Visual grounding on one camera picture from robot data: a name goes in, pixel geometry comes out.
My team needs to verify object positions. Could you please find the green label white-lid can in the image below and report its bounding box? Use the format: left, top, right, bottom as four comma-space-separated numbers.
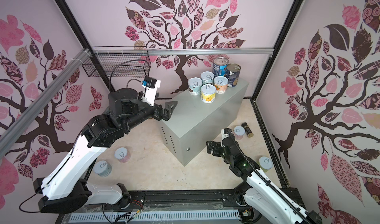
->
259, 156, 273, 173

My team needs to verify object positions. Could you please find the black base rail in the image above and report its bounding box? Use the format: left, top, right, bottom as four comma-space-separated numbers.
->
54, 187, 312, 224

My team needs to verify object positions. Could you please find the yellow label white-lid can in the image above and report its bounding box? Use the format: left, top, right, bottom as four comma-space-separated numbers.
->
201, 84, 216, 103

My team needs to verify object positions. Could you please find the pink small white-lid can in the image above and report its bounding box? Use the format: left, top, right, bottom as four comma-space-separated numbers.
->
233, 126, 245, 140

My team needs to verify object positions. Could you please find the grey-green white-lid can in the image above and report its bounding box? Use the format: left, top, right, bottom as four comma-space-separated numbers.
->
93, 160, 112, 178

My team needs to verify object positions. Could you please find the light blue white-lid can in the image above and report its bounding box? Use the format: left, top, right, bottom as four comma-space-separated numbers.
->
188, 77, 203, 95

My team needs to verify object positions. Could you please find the aluminium diagonal rail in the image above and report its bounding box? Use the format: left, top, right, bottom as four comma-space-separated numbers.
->
1, 49, 91, 157

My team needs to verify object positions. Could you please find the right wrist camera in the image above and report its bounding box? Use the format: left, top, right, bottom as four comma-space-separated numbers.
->
221, 128, 233, 147

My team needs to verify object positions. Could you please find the dark grey tin can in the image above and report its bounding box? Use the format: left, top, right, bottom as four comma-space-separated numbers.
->
227, 63, 241, 88

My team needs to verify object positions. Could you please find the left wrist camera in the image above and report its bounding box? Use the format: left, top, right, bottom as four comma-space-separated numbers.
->
142, 76, 161, 106

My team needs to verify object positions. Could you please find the aluminium horizontal rail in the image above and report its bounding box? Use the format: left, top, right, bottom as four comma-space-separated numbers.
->
93, 48, 274, 56

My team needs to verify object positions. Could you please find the dark spice jar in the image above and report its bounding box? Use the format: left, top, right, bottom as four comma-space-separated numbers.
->
241, 122, 254, 138

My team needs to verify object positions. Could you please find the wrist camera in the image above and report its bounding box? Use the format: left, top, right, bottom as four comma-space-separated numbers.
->
142, 76, 161, 106
221, 128, 233, 147

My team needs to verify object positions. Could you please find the white slotted cable duct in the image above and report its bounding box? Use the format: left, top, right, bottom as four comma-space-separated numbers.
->
63, 210, 241, 224

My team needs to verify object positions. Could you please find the black wire basket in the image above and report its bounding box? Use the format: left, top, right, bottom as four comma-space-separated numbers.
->
82, 46, 151, 78

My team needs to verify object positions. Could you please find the orange label white-lid can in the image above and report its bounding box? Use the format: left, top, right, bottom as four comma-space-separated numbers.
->
214, 76, 228, 94

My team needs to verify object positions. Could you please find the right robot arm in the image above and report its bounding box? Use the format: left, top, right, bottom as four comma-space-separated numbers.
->
206, 138, 322, 224

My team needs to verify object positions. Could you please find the grey metal cabinet box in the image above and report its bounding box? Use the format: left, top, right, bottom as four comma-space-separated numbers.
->
158, 79, 249, 166

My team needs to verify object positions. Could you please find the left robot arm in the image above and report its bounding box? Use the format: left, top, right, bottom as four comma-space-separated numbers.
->
33, 88, 178, 214

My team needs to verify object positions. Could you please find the blue label tin can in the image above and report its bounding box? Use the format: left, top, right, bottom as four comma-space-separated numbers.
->
212, 57, 229, 77

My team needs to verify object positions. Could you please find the pink label white-lid can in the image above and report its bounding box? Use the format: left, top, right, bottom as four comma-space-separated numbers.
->
114, 147, 131, 163

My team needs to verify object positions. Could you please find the teal label white-lid can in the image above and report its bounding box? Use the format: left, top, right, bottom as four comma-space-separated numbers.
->
200, 71, 215, 85

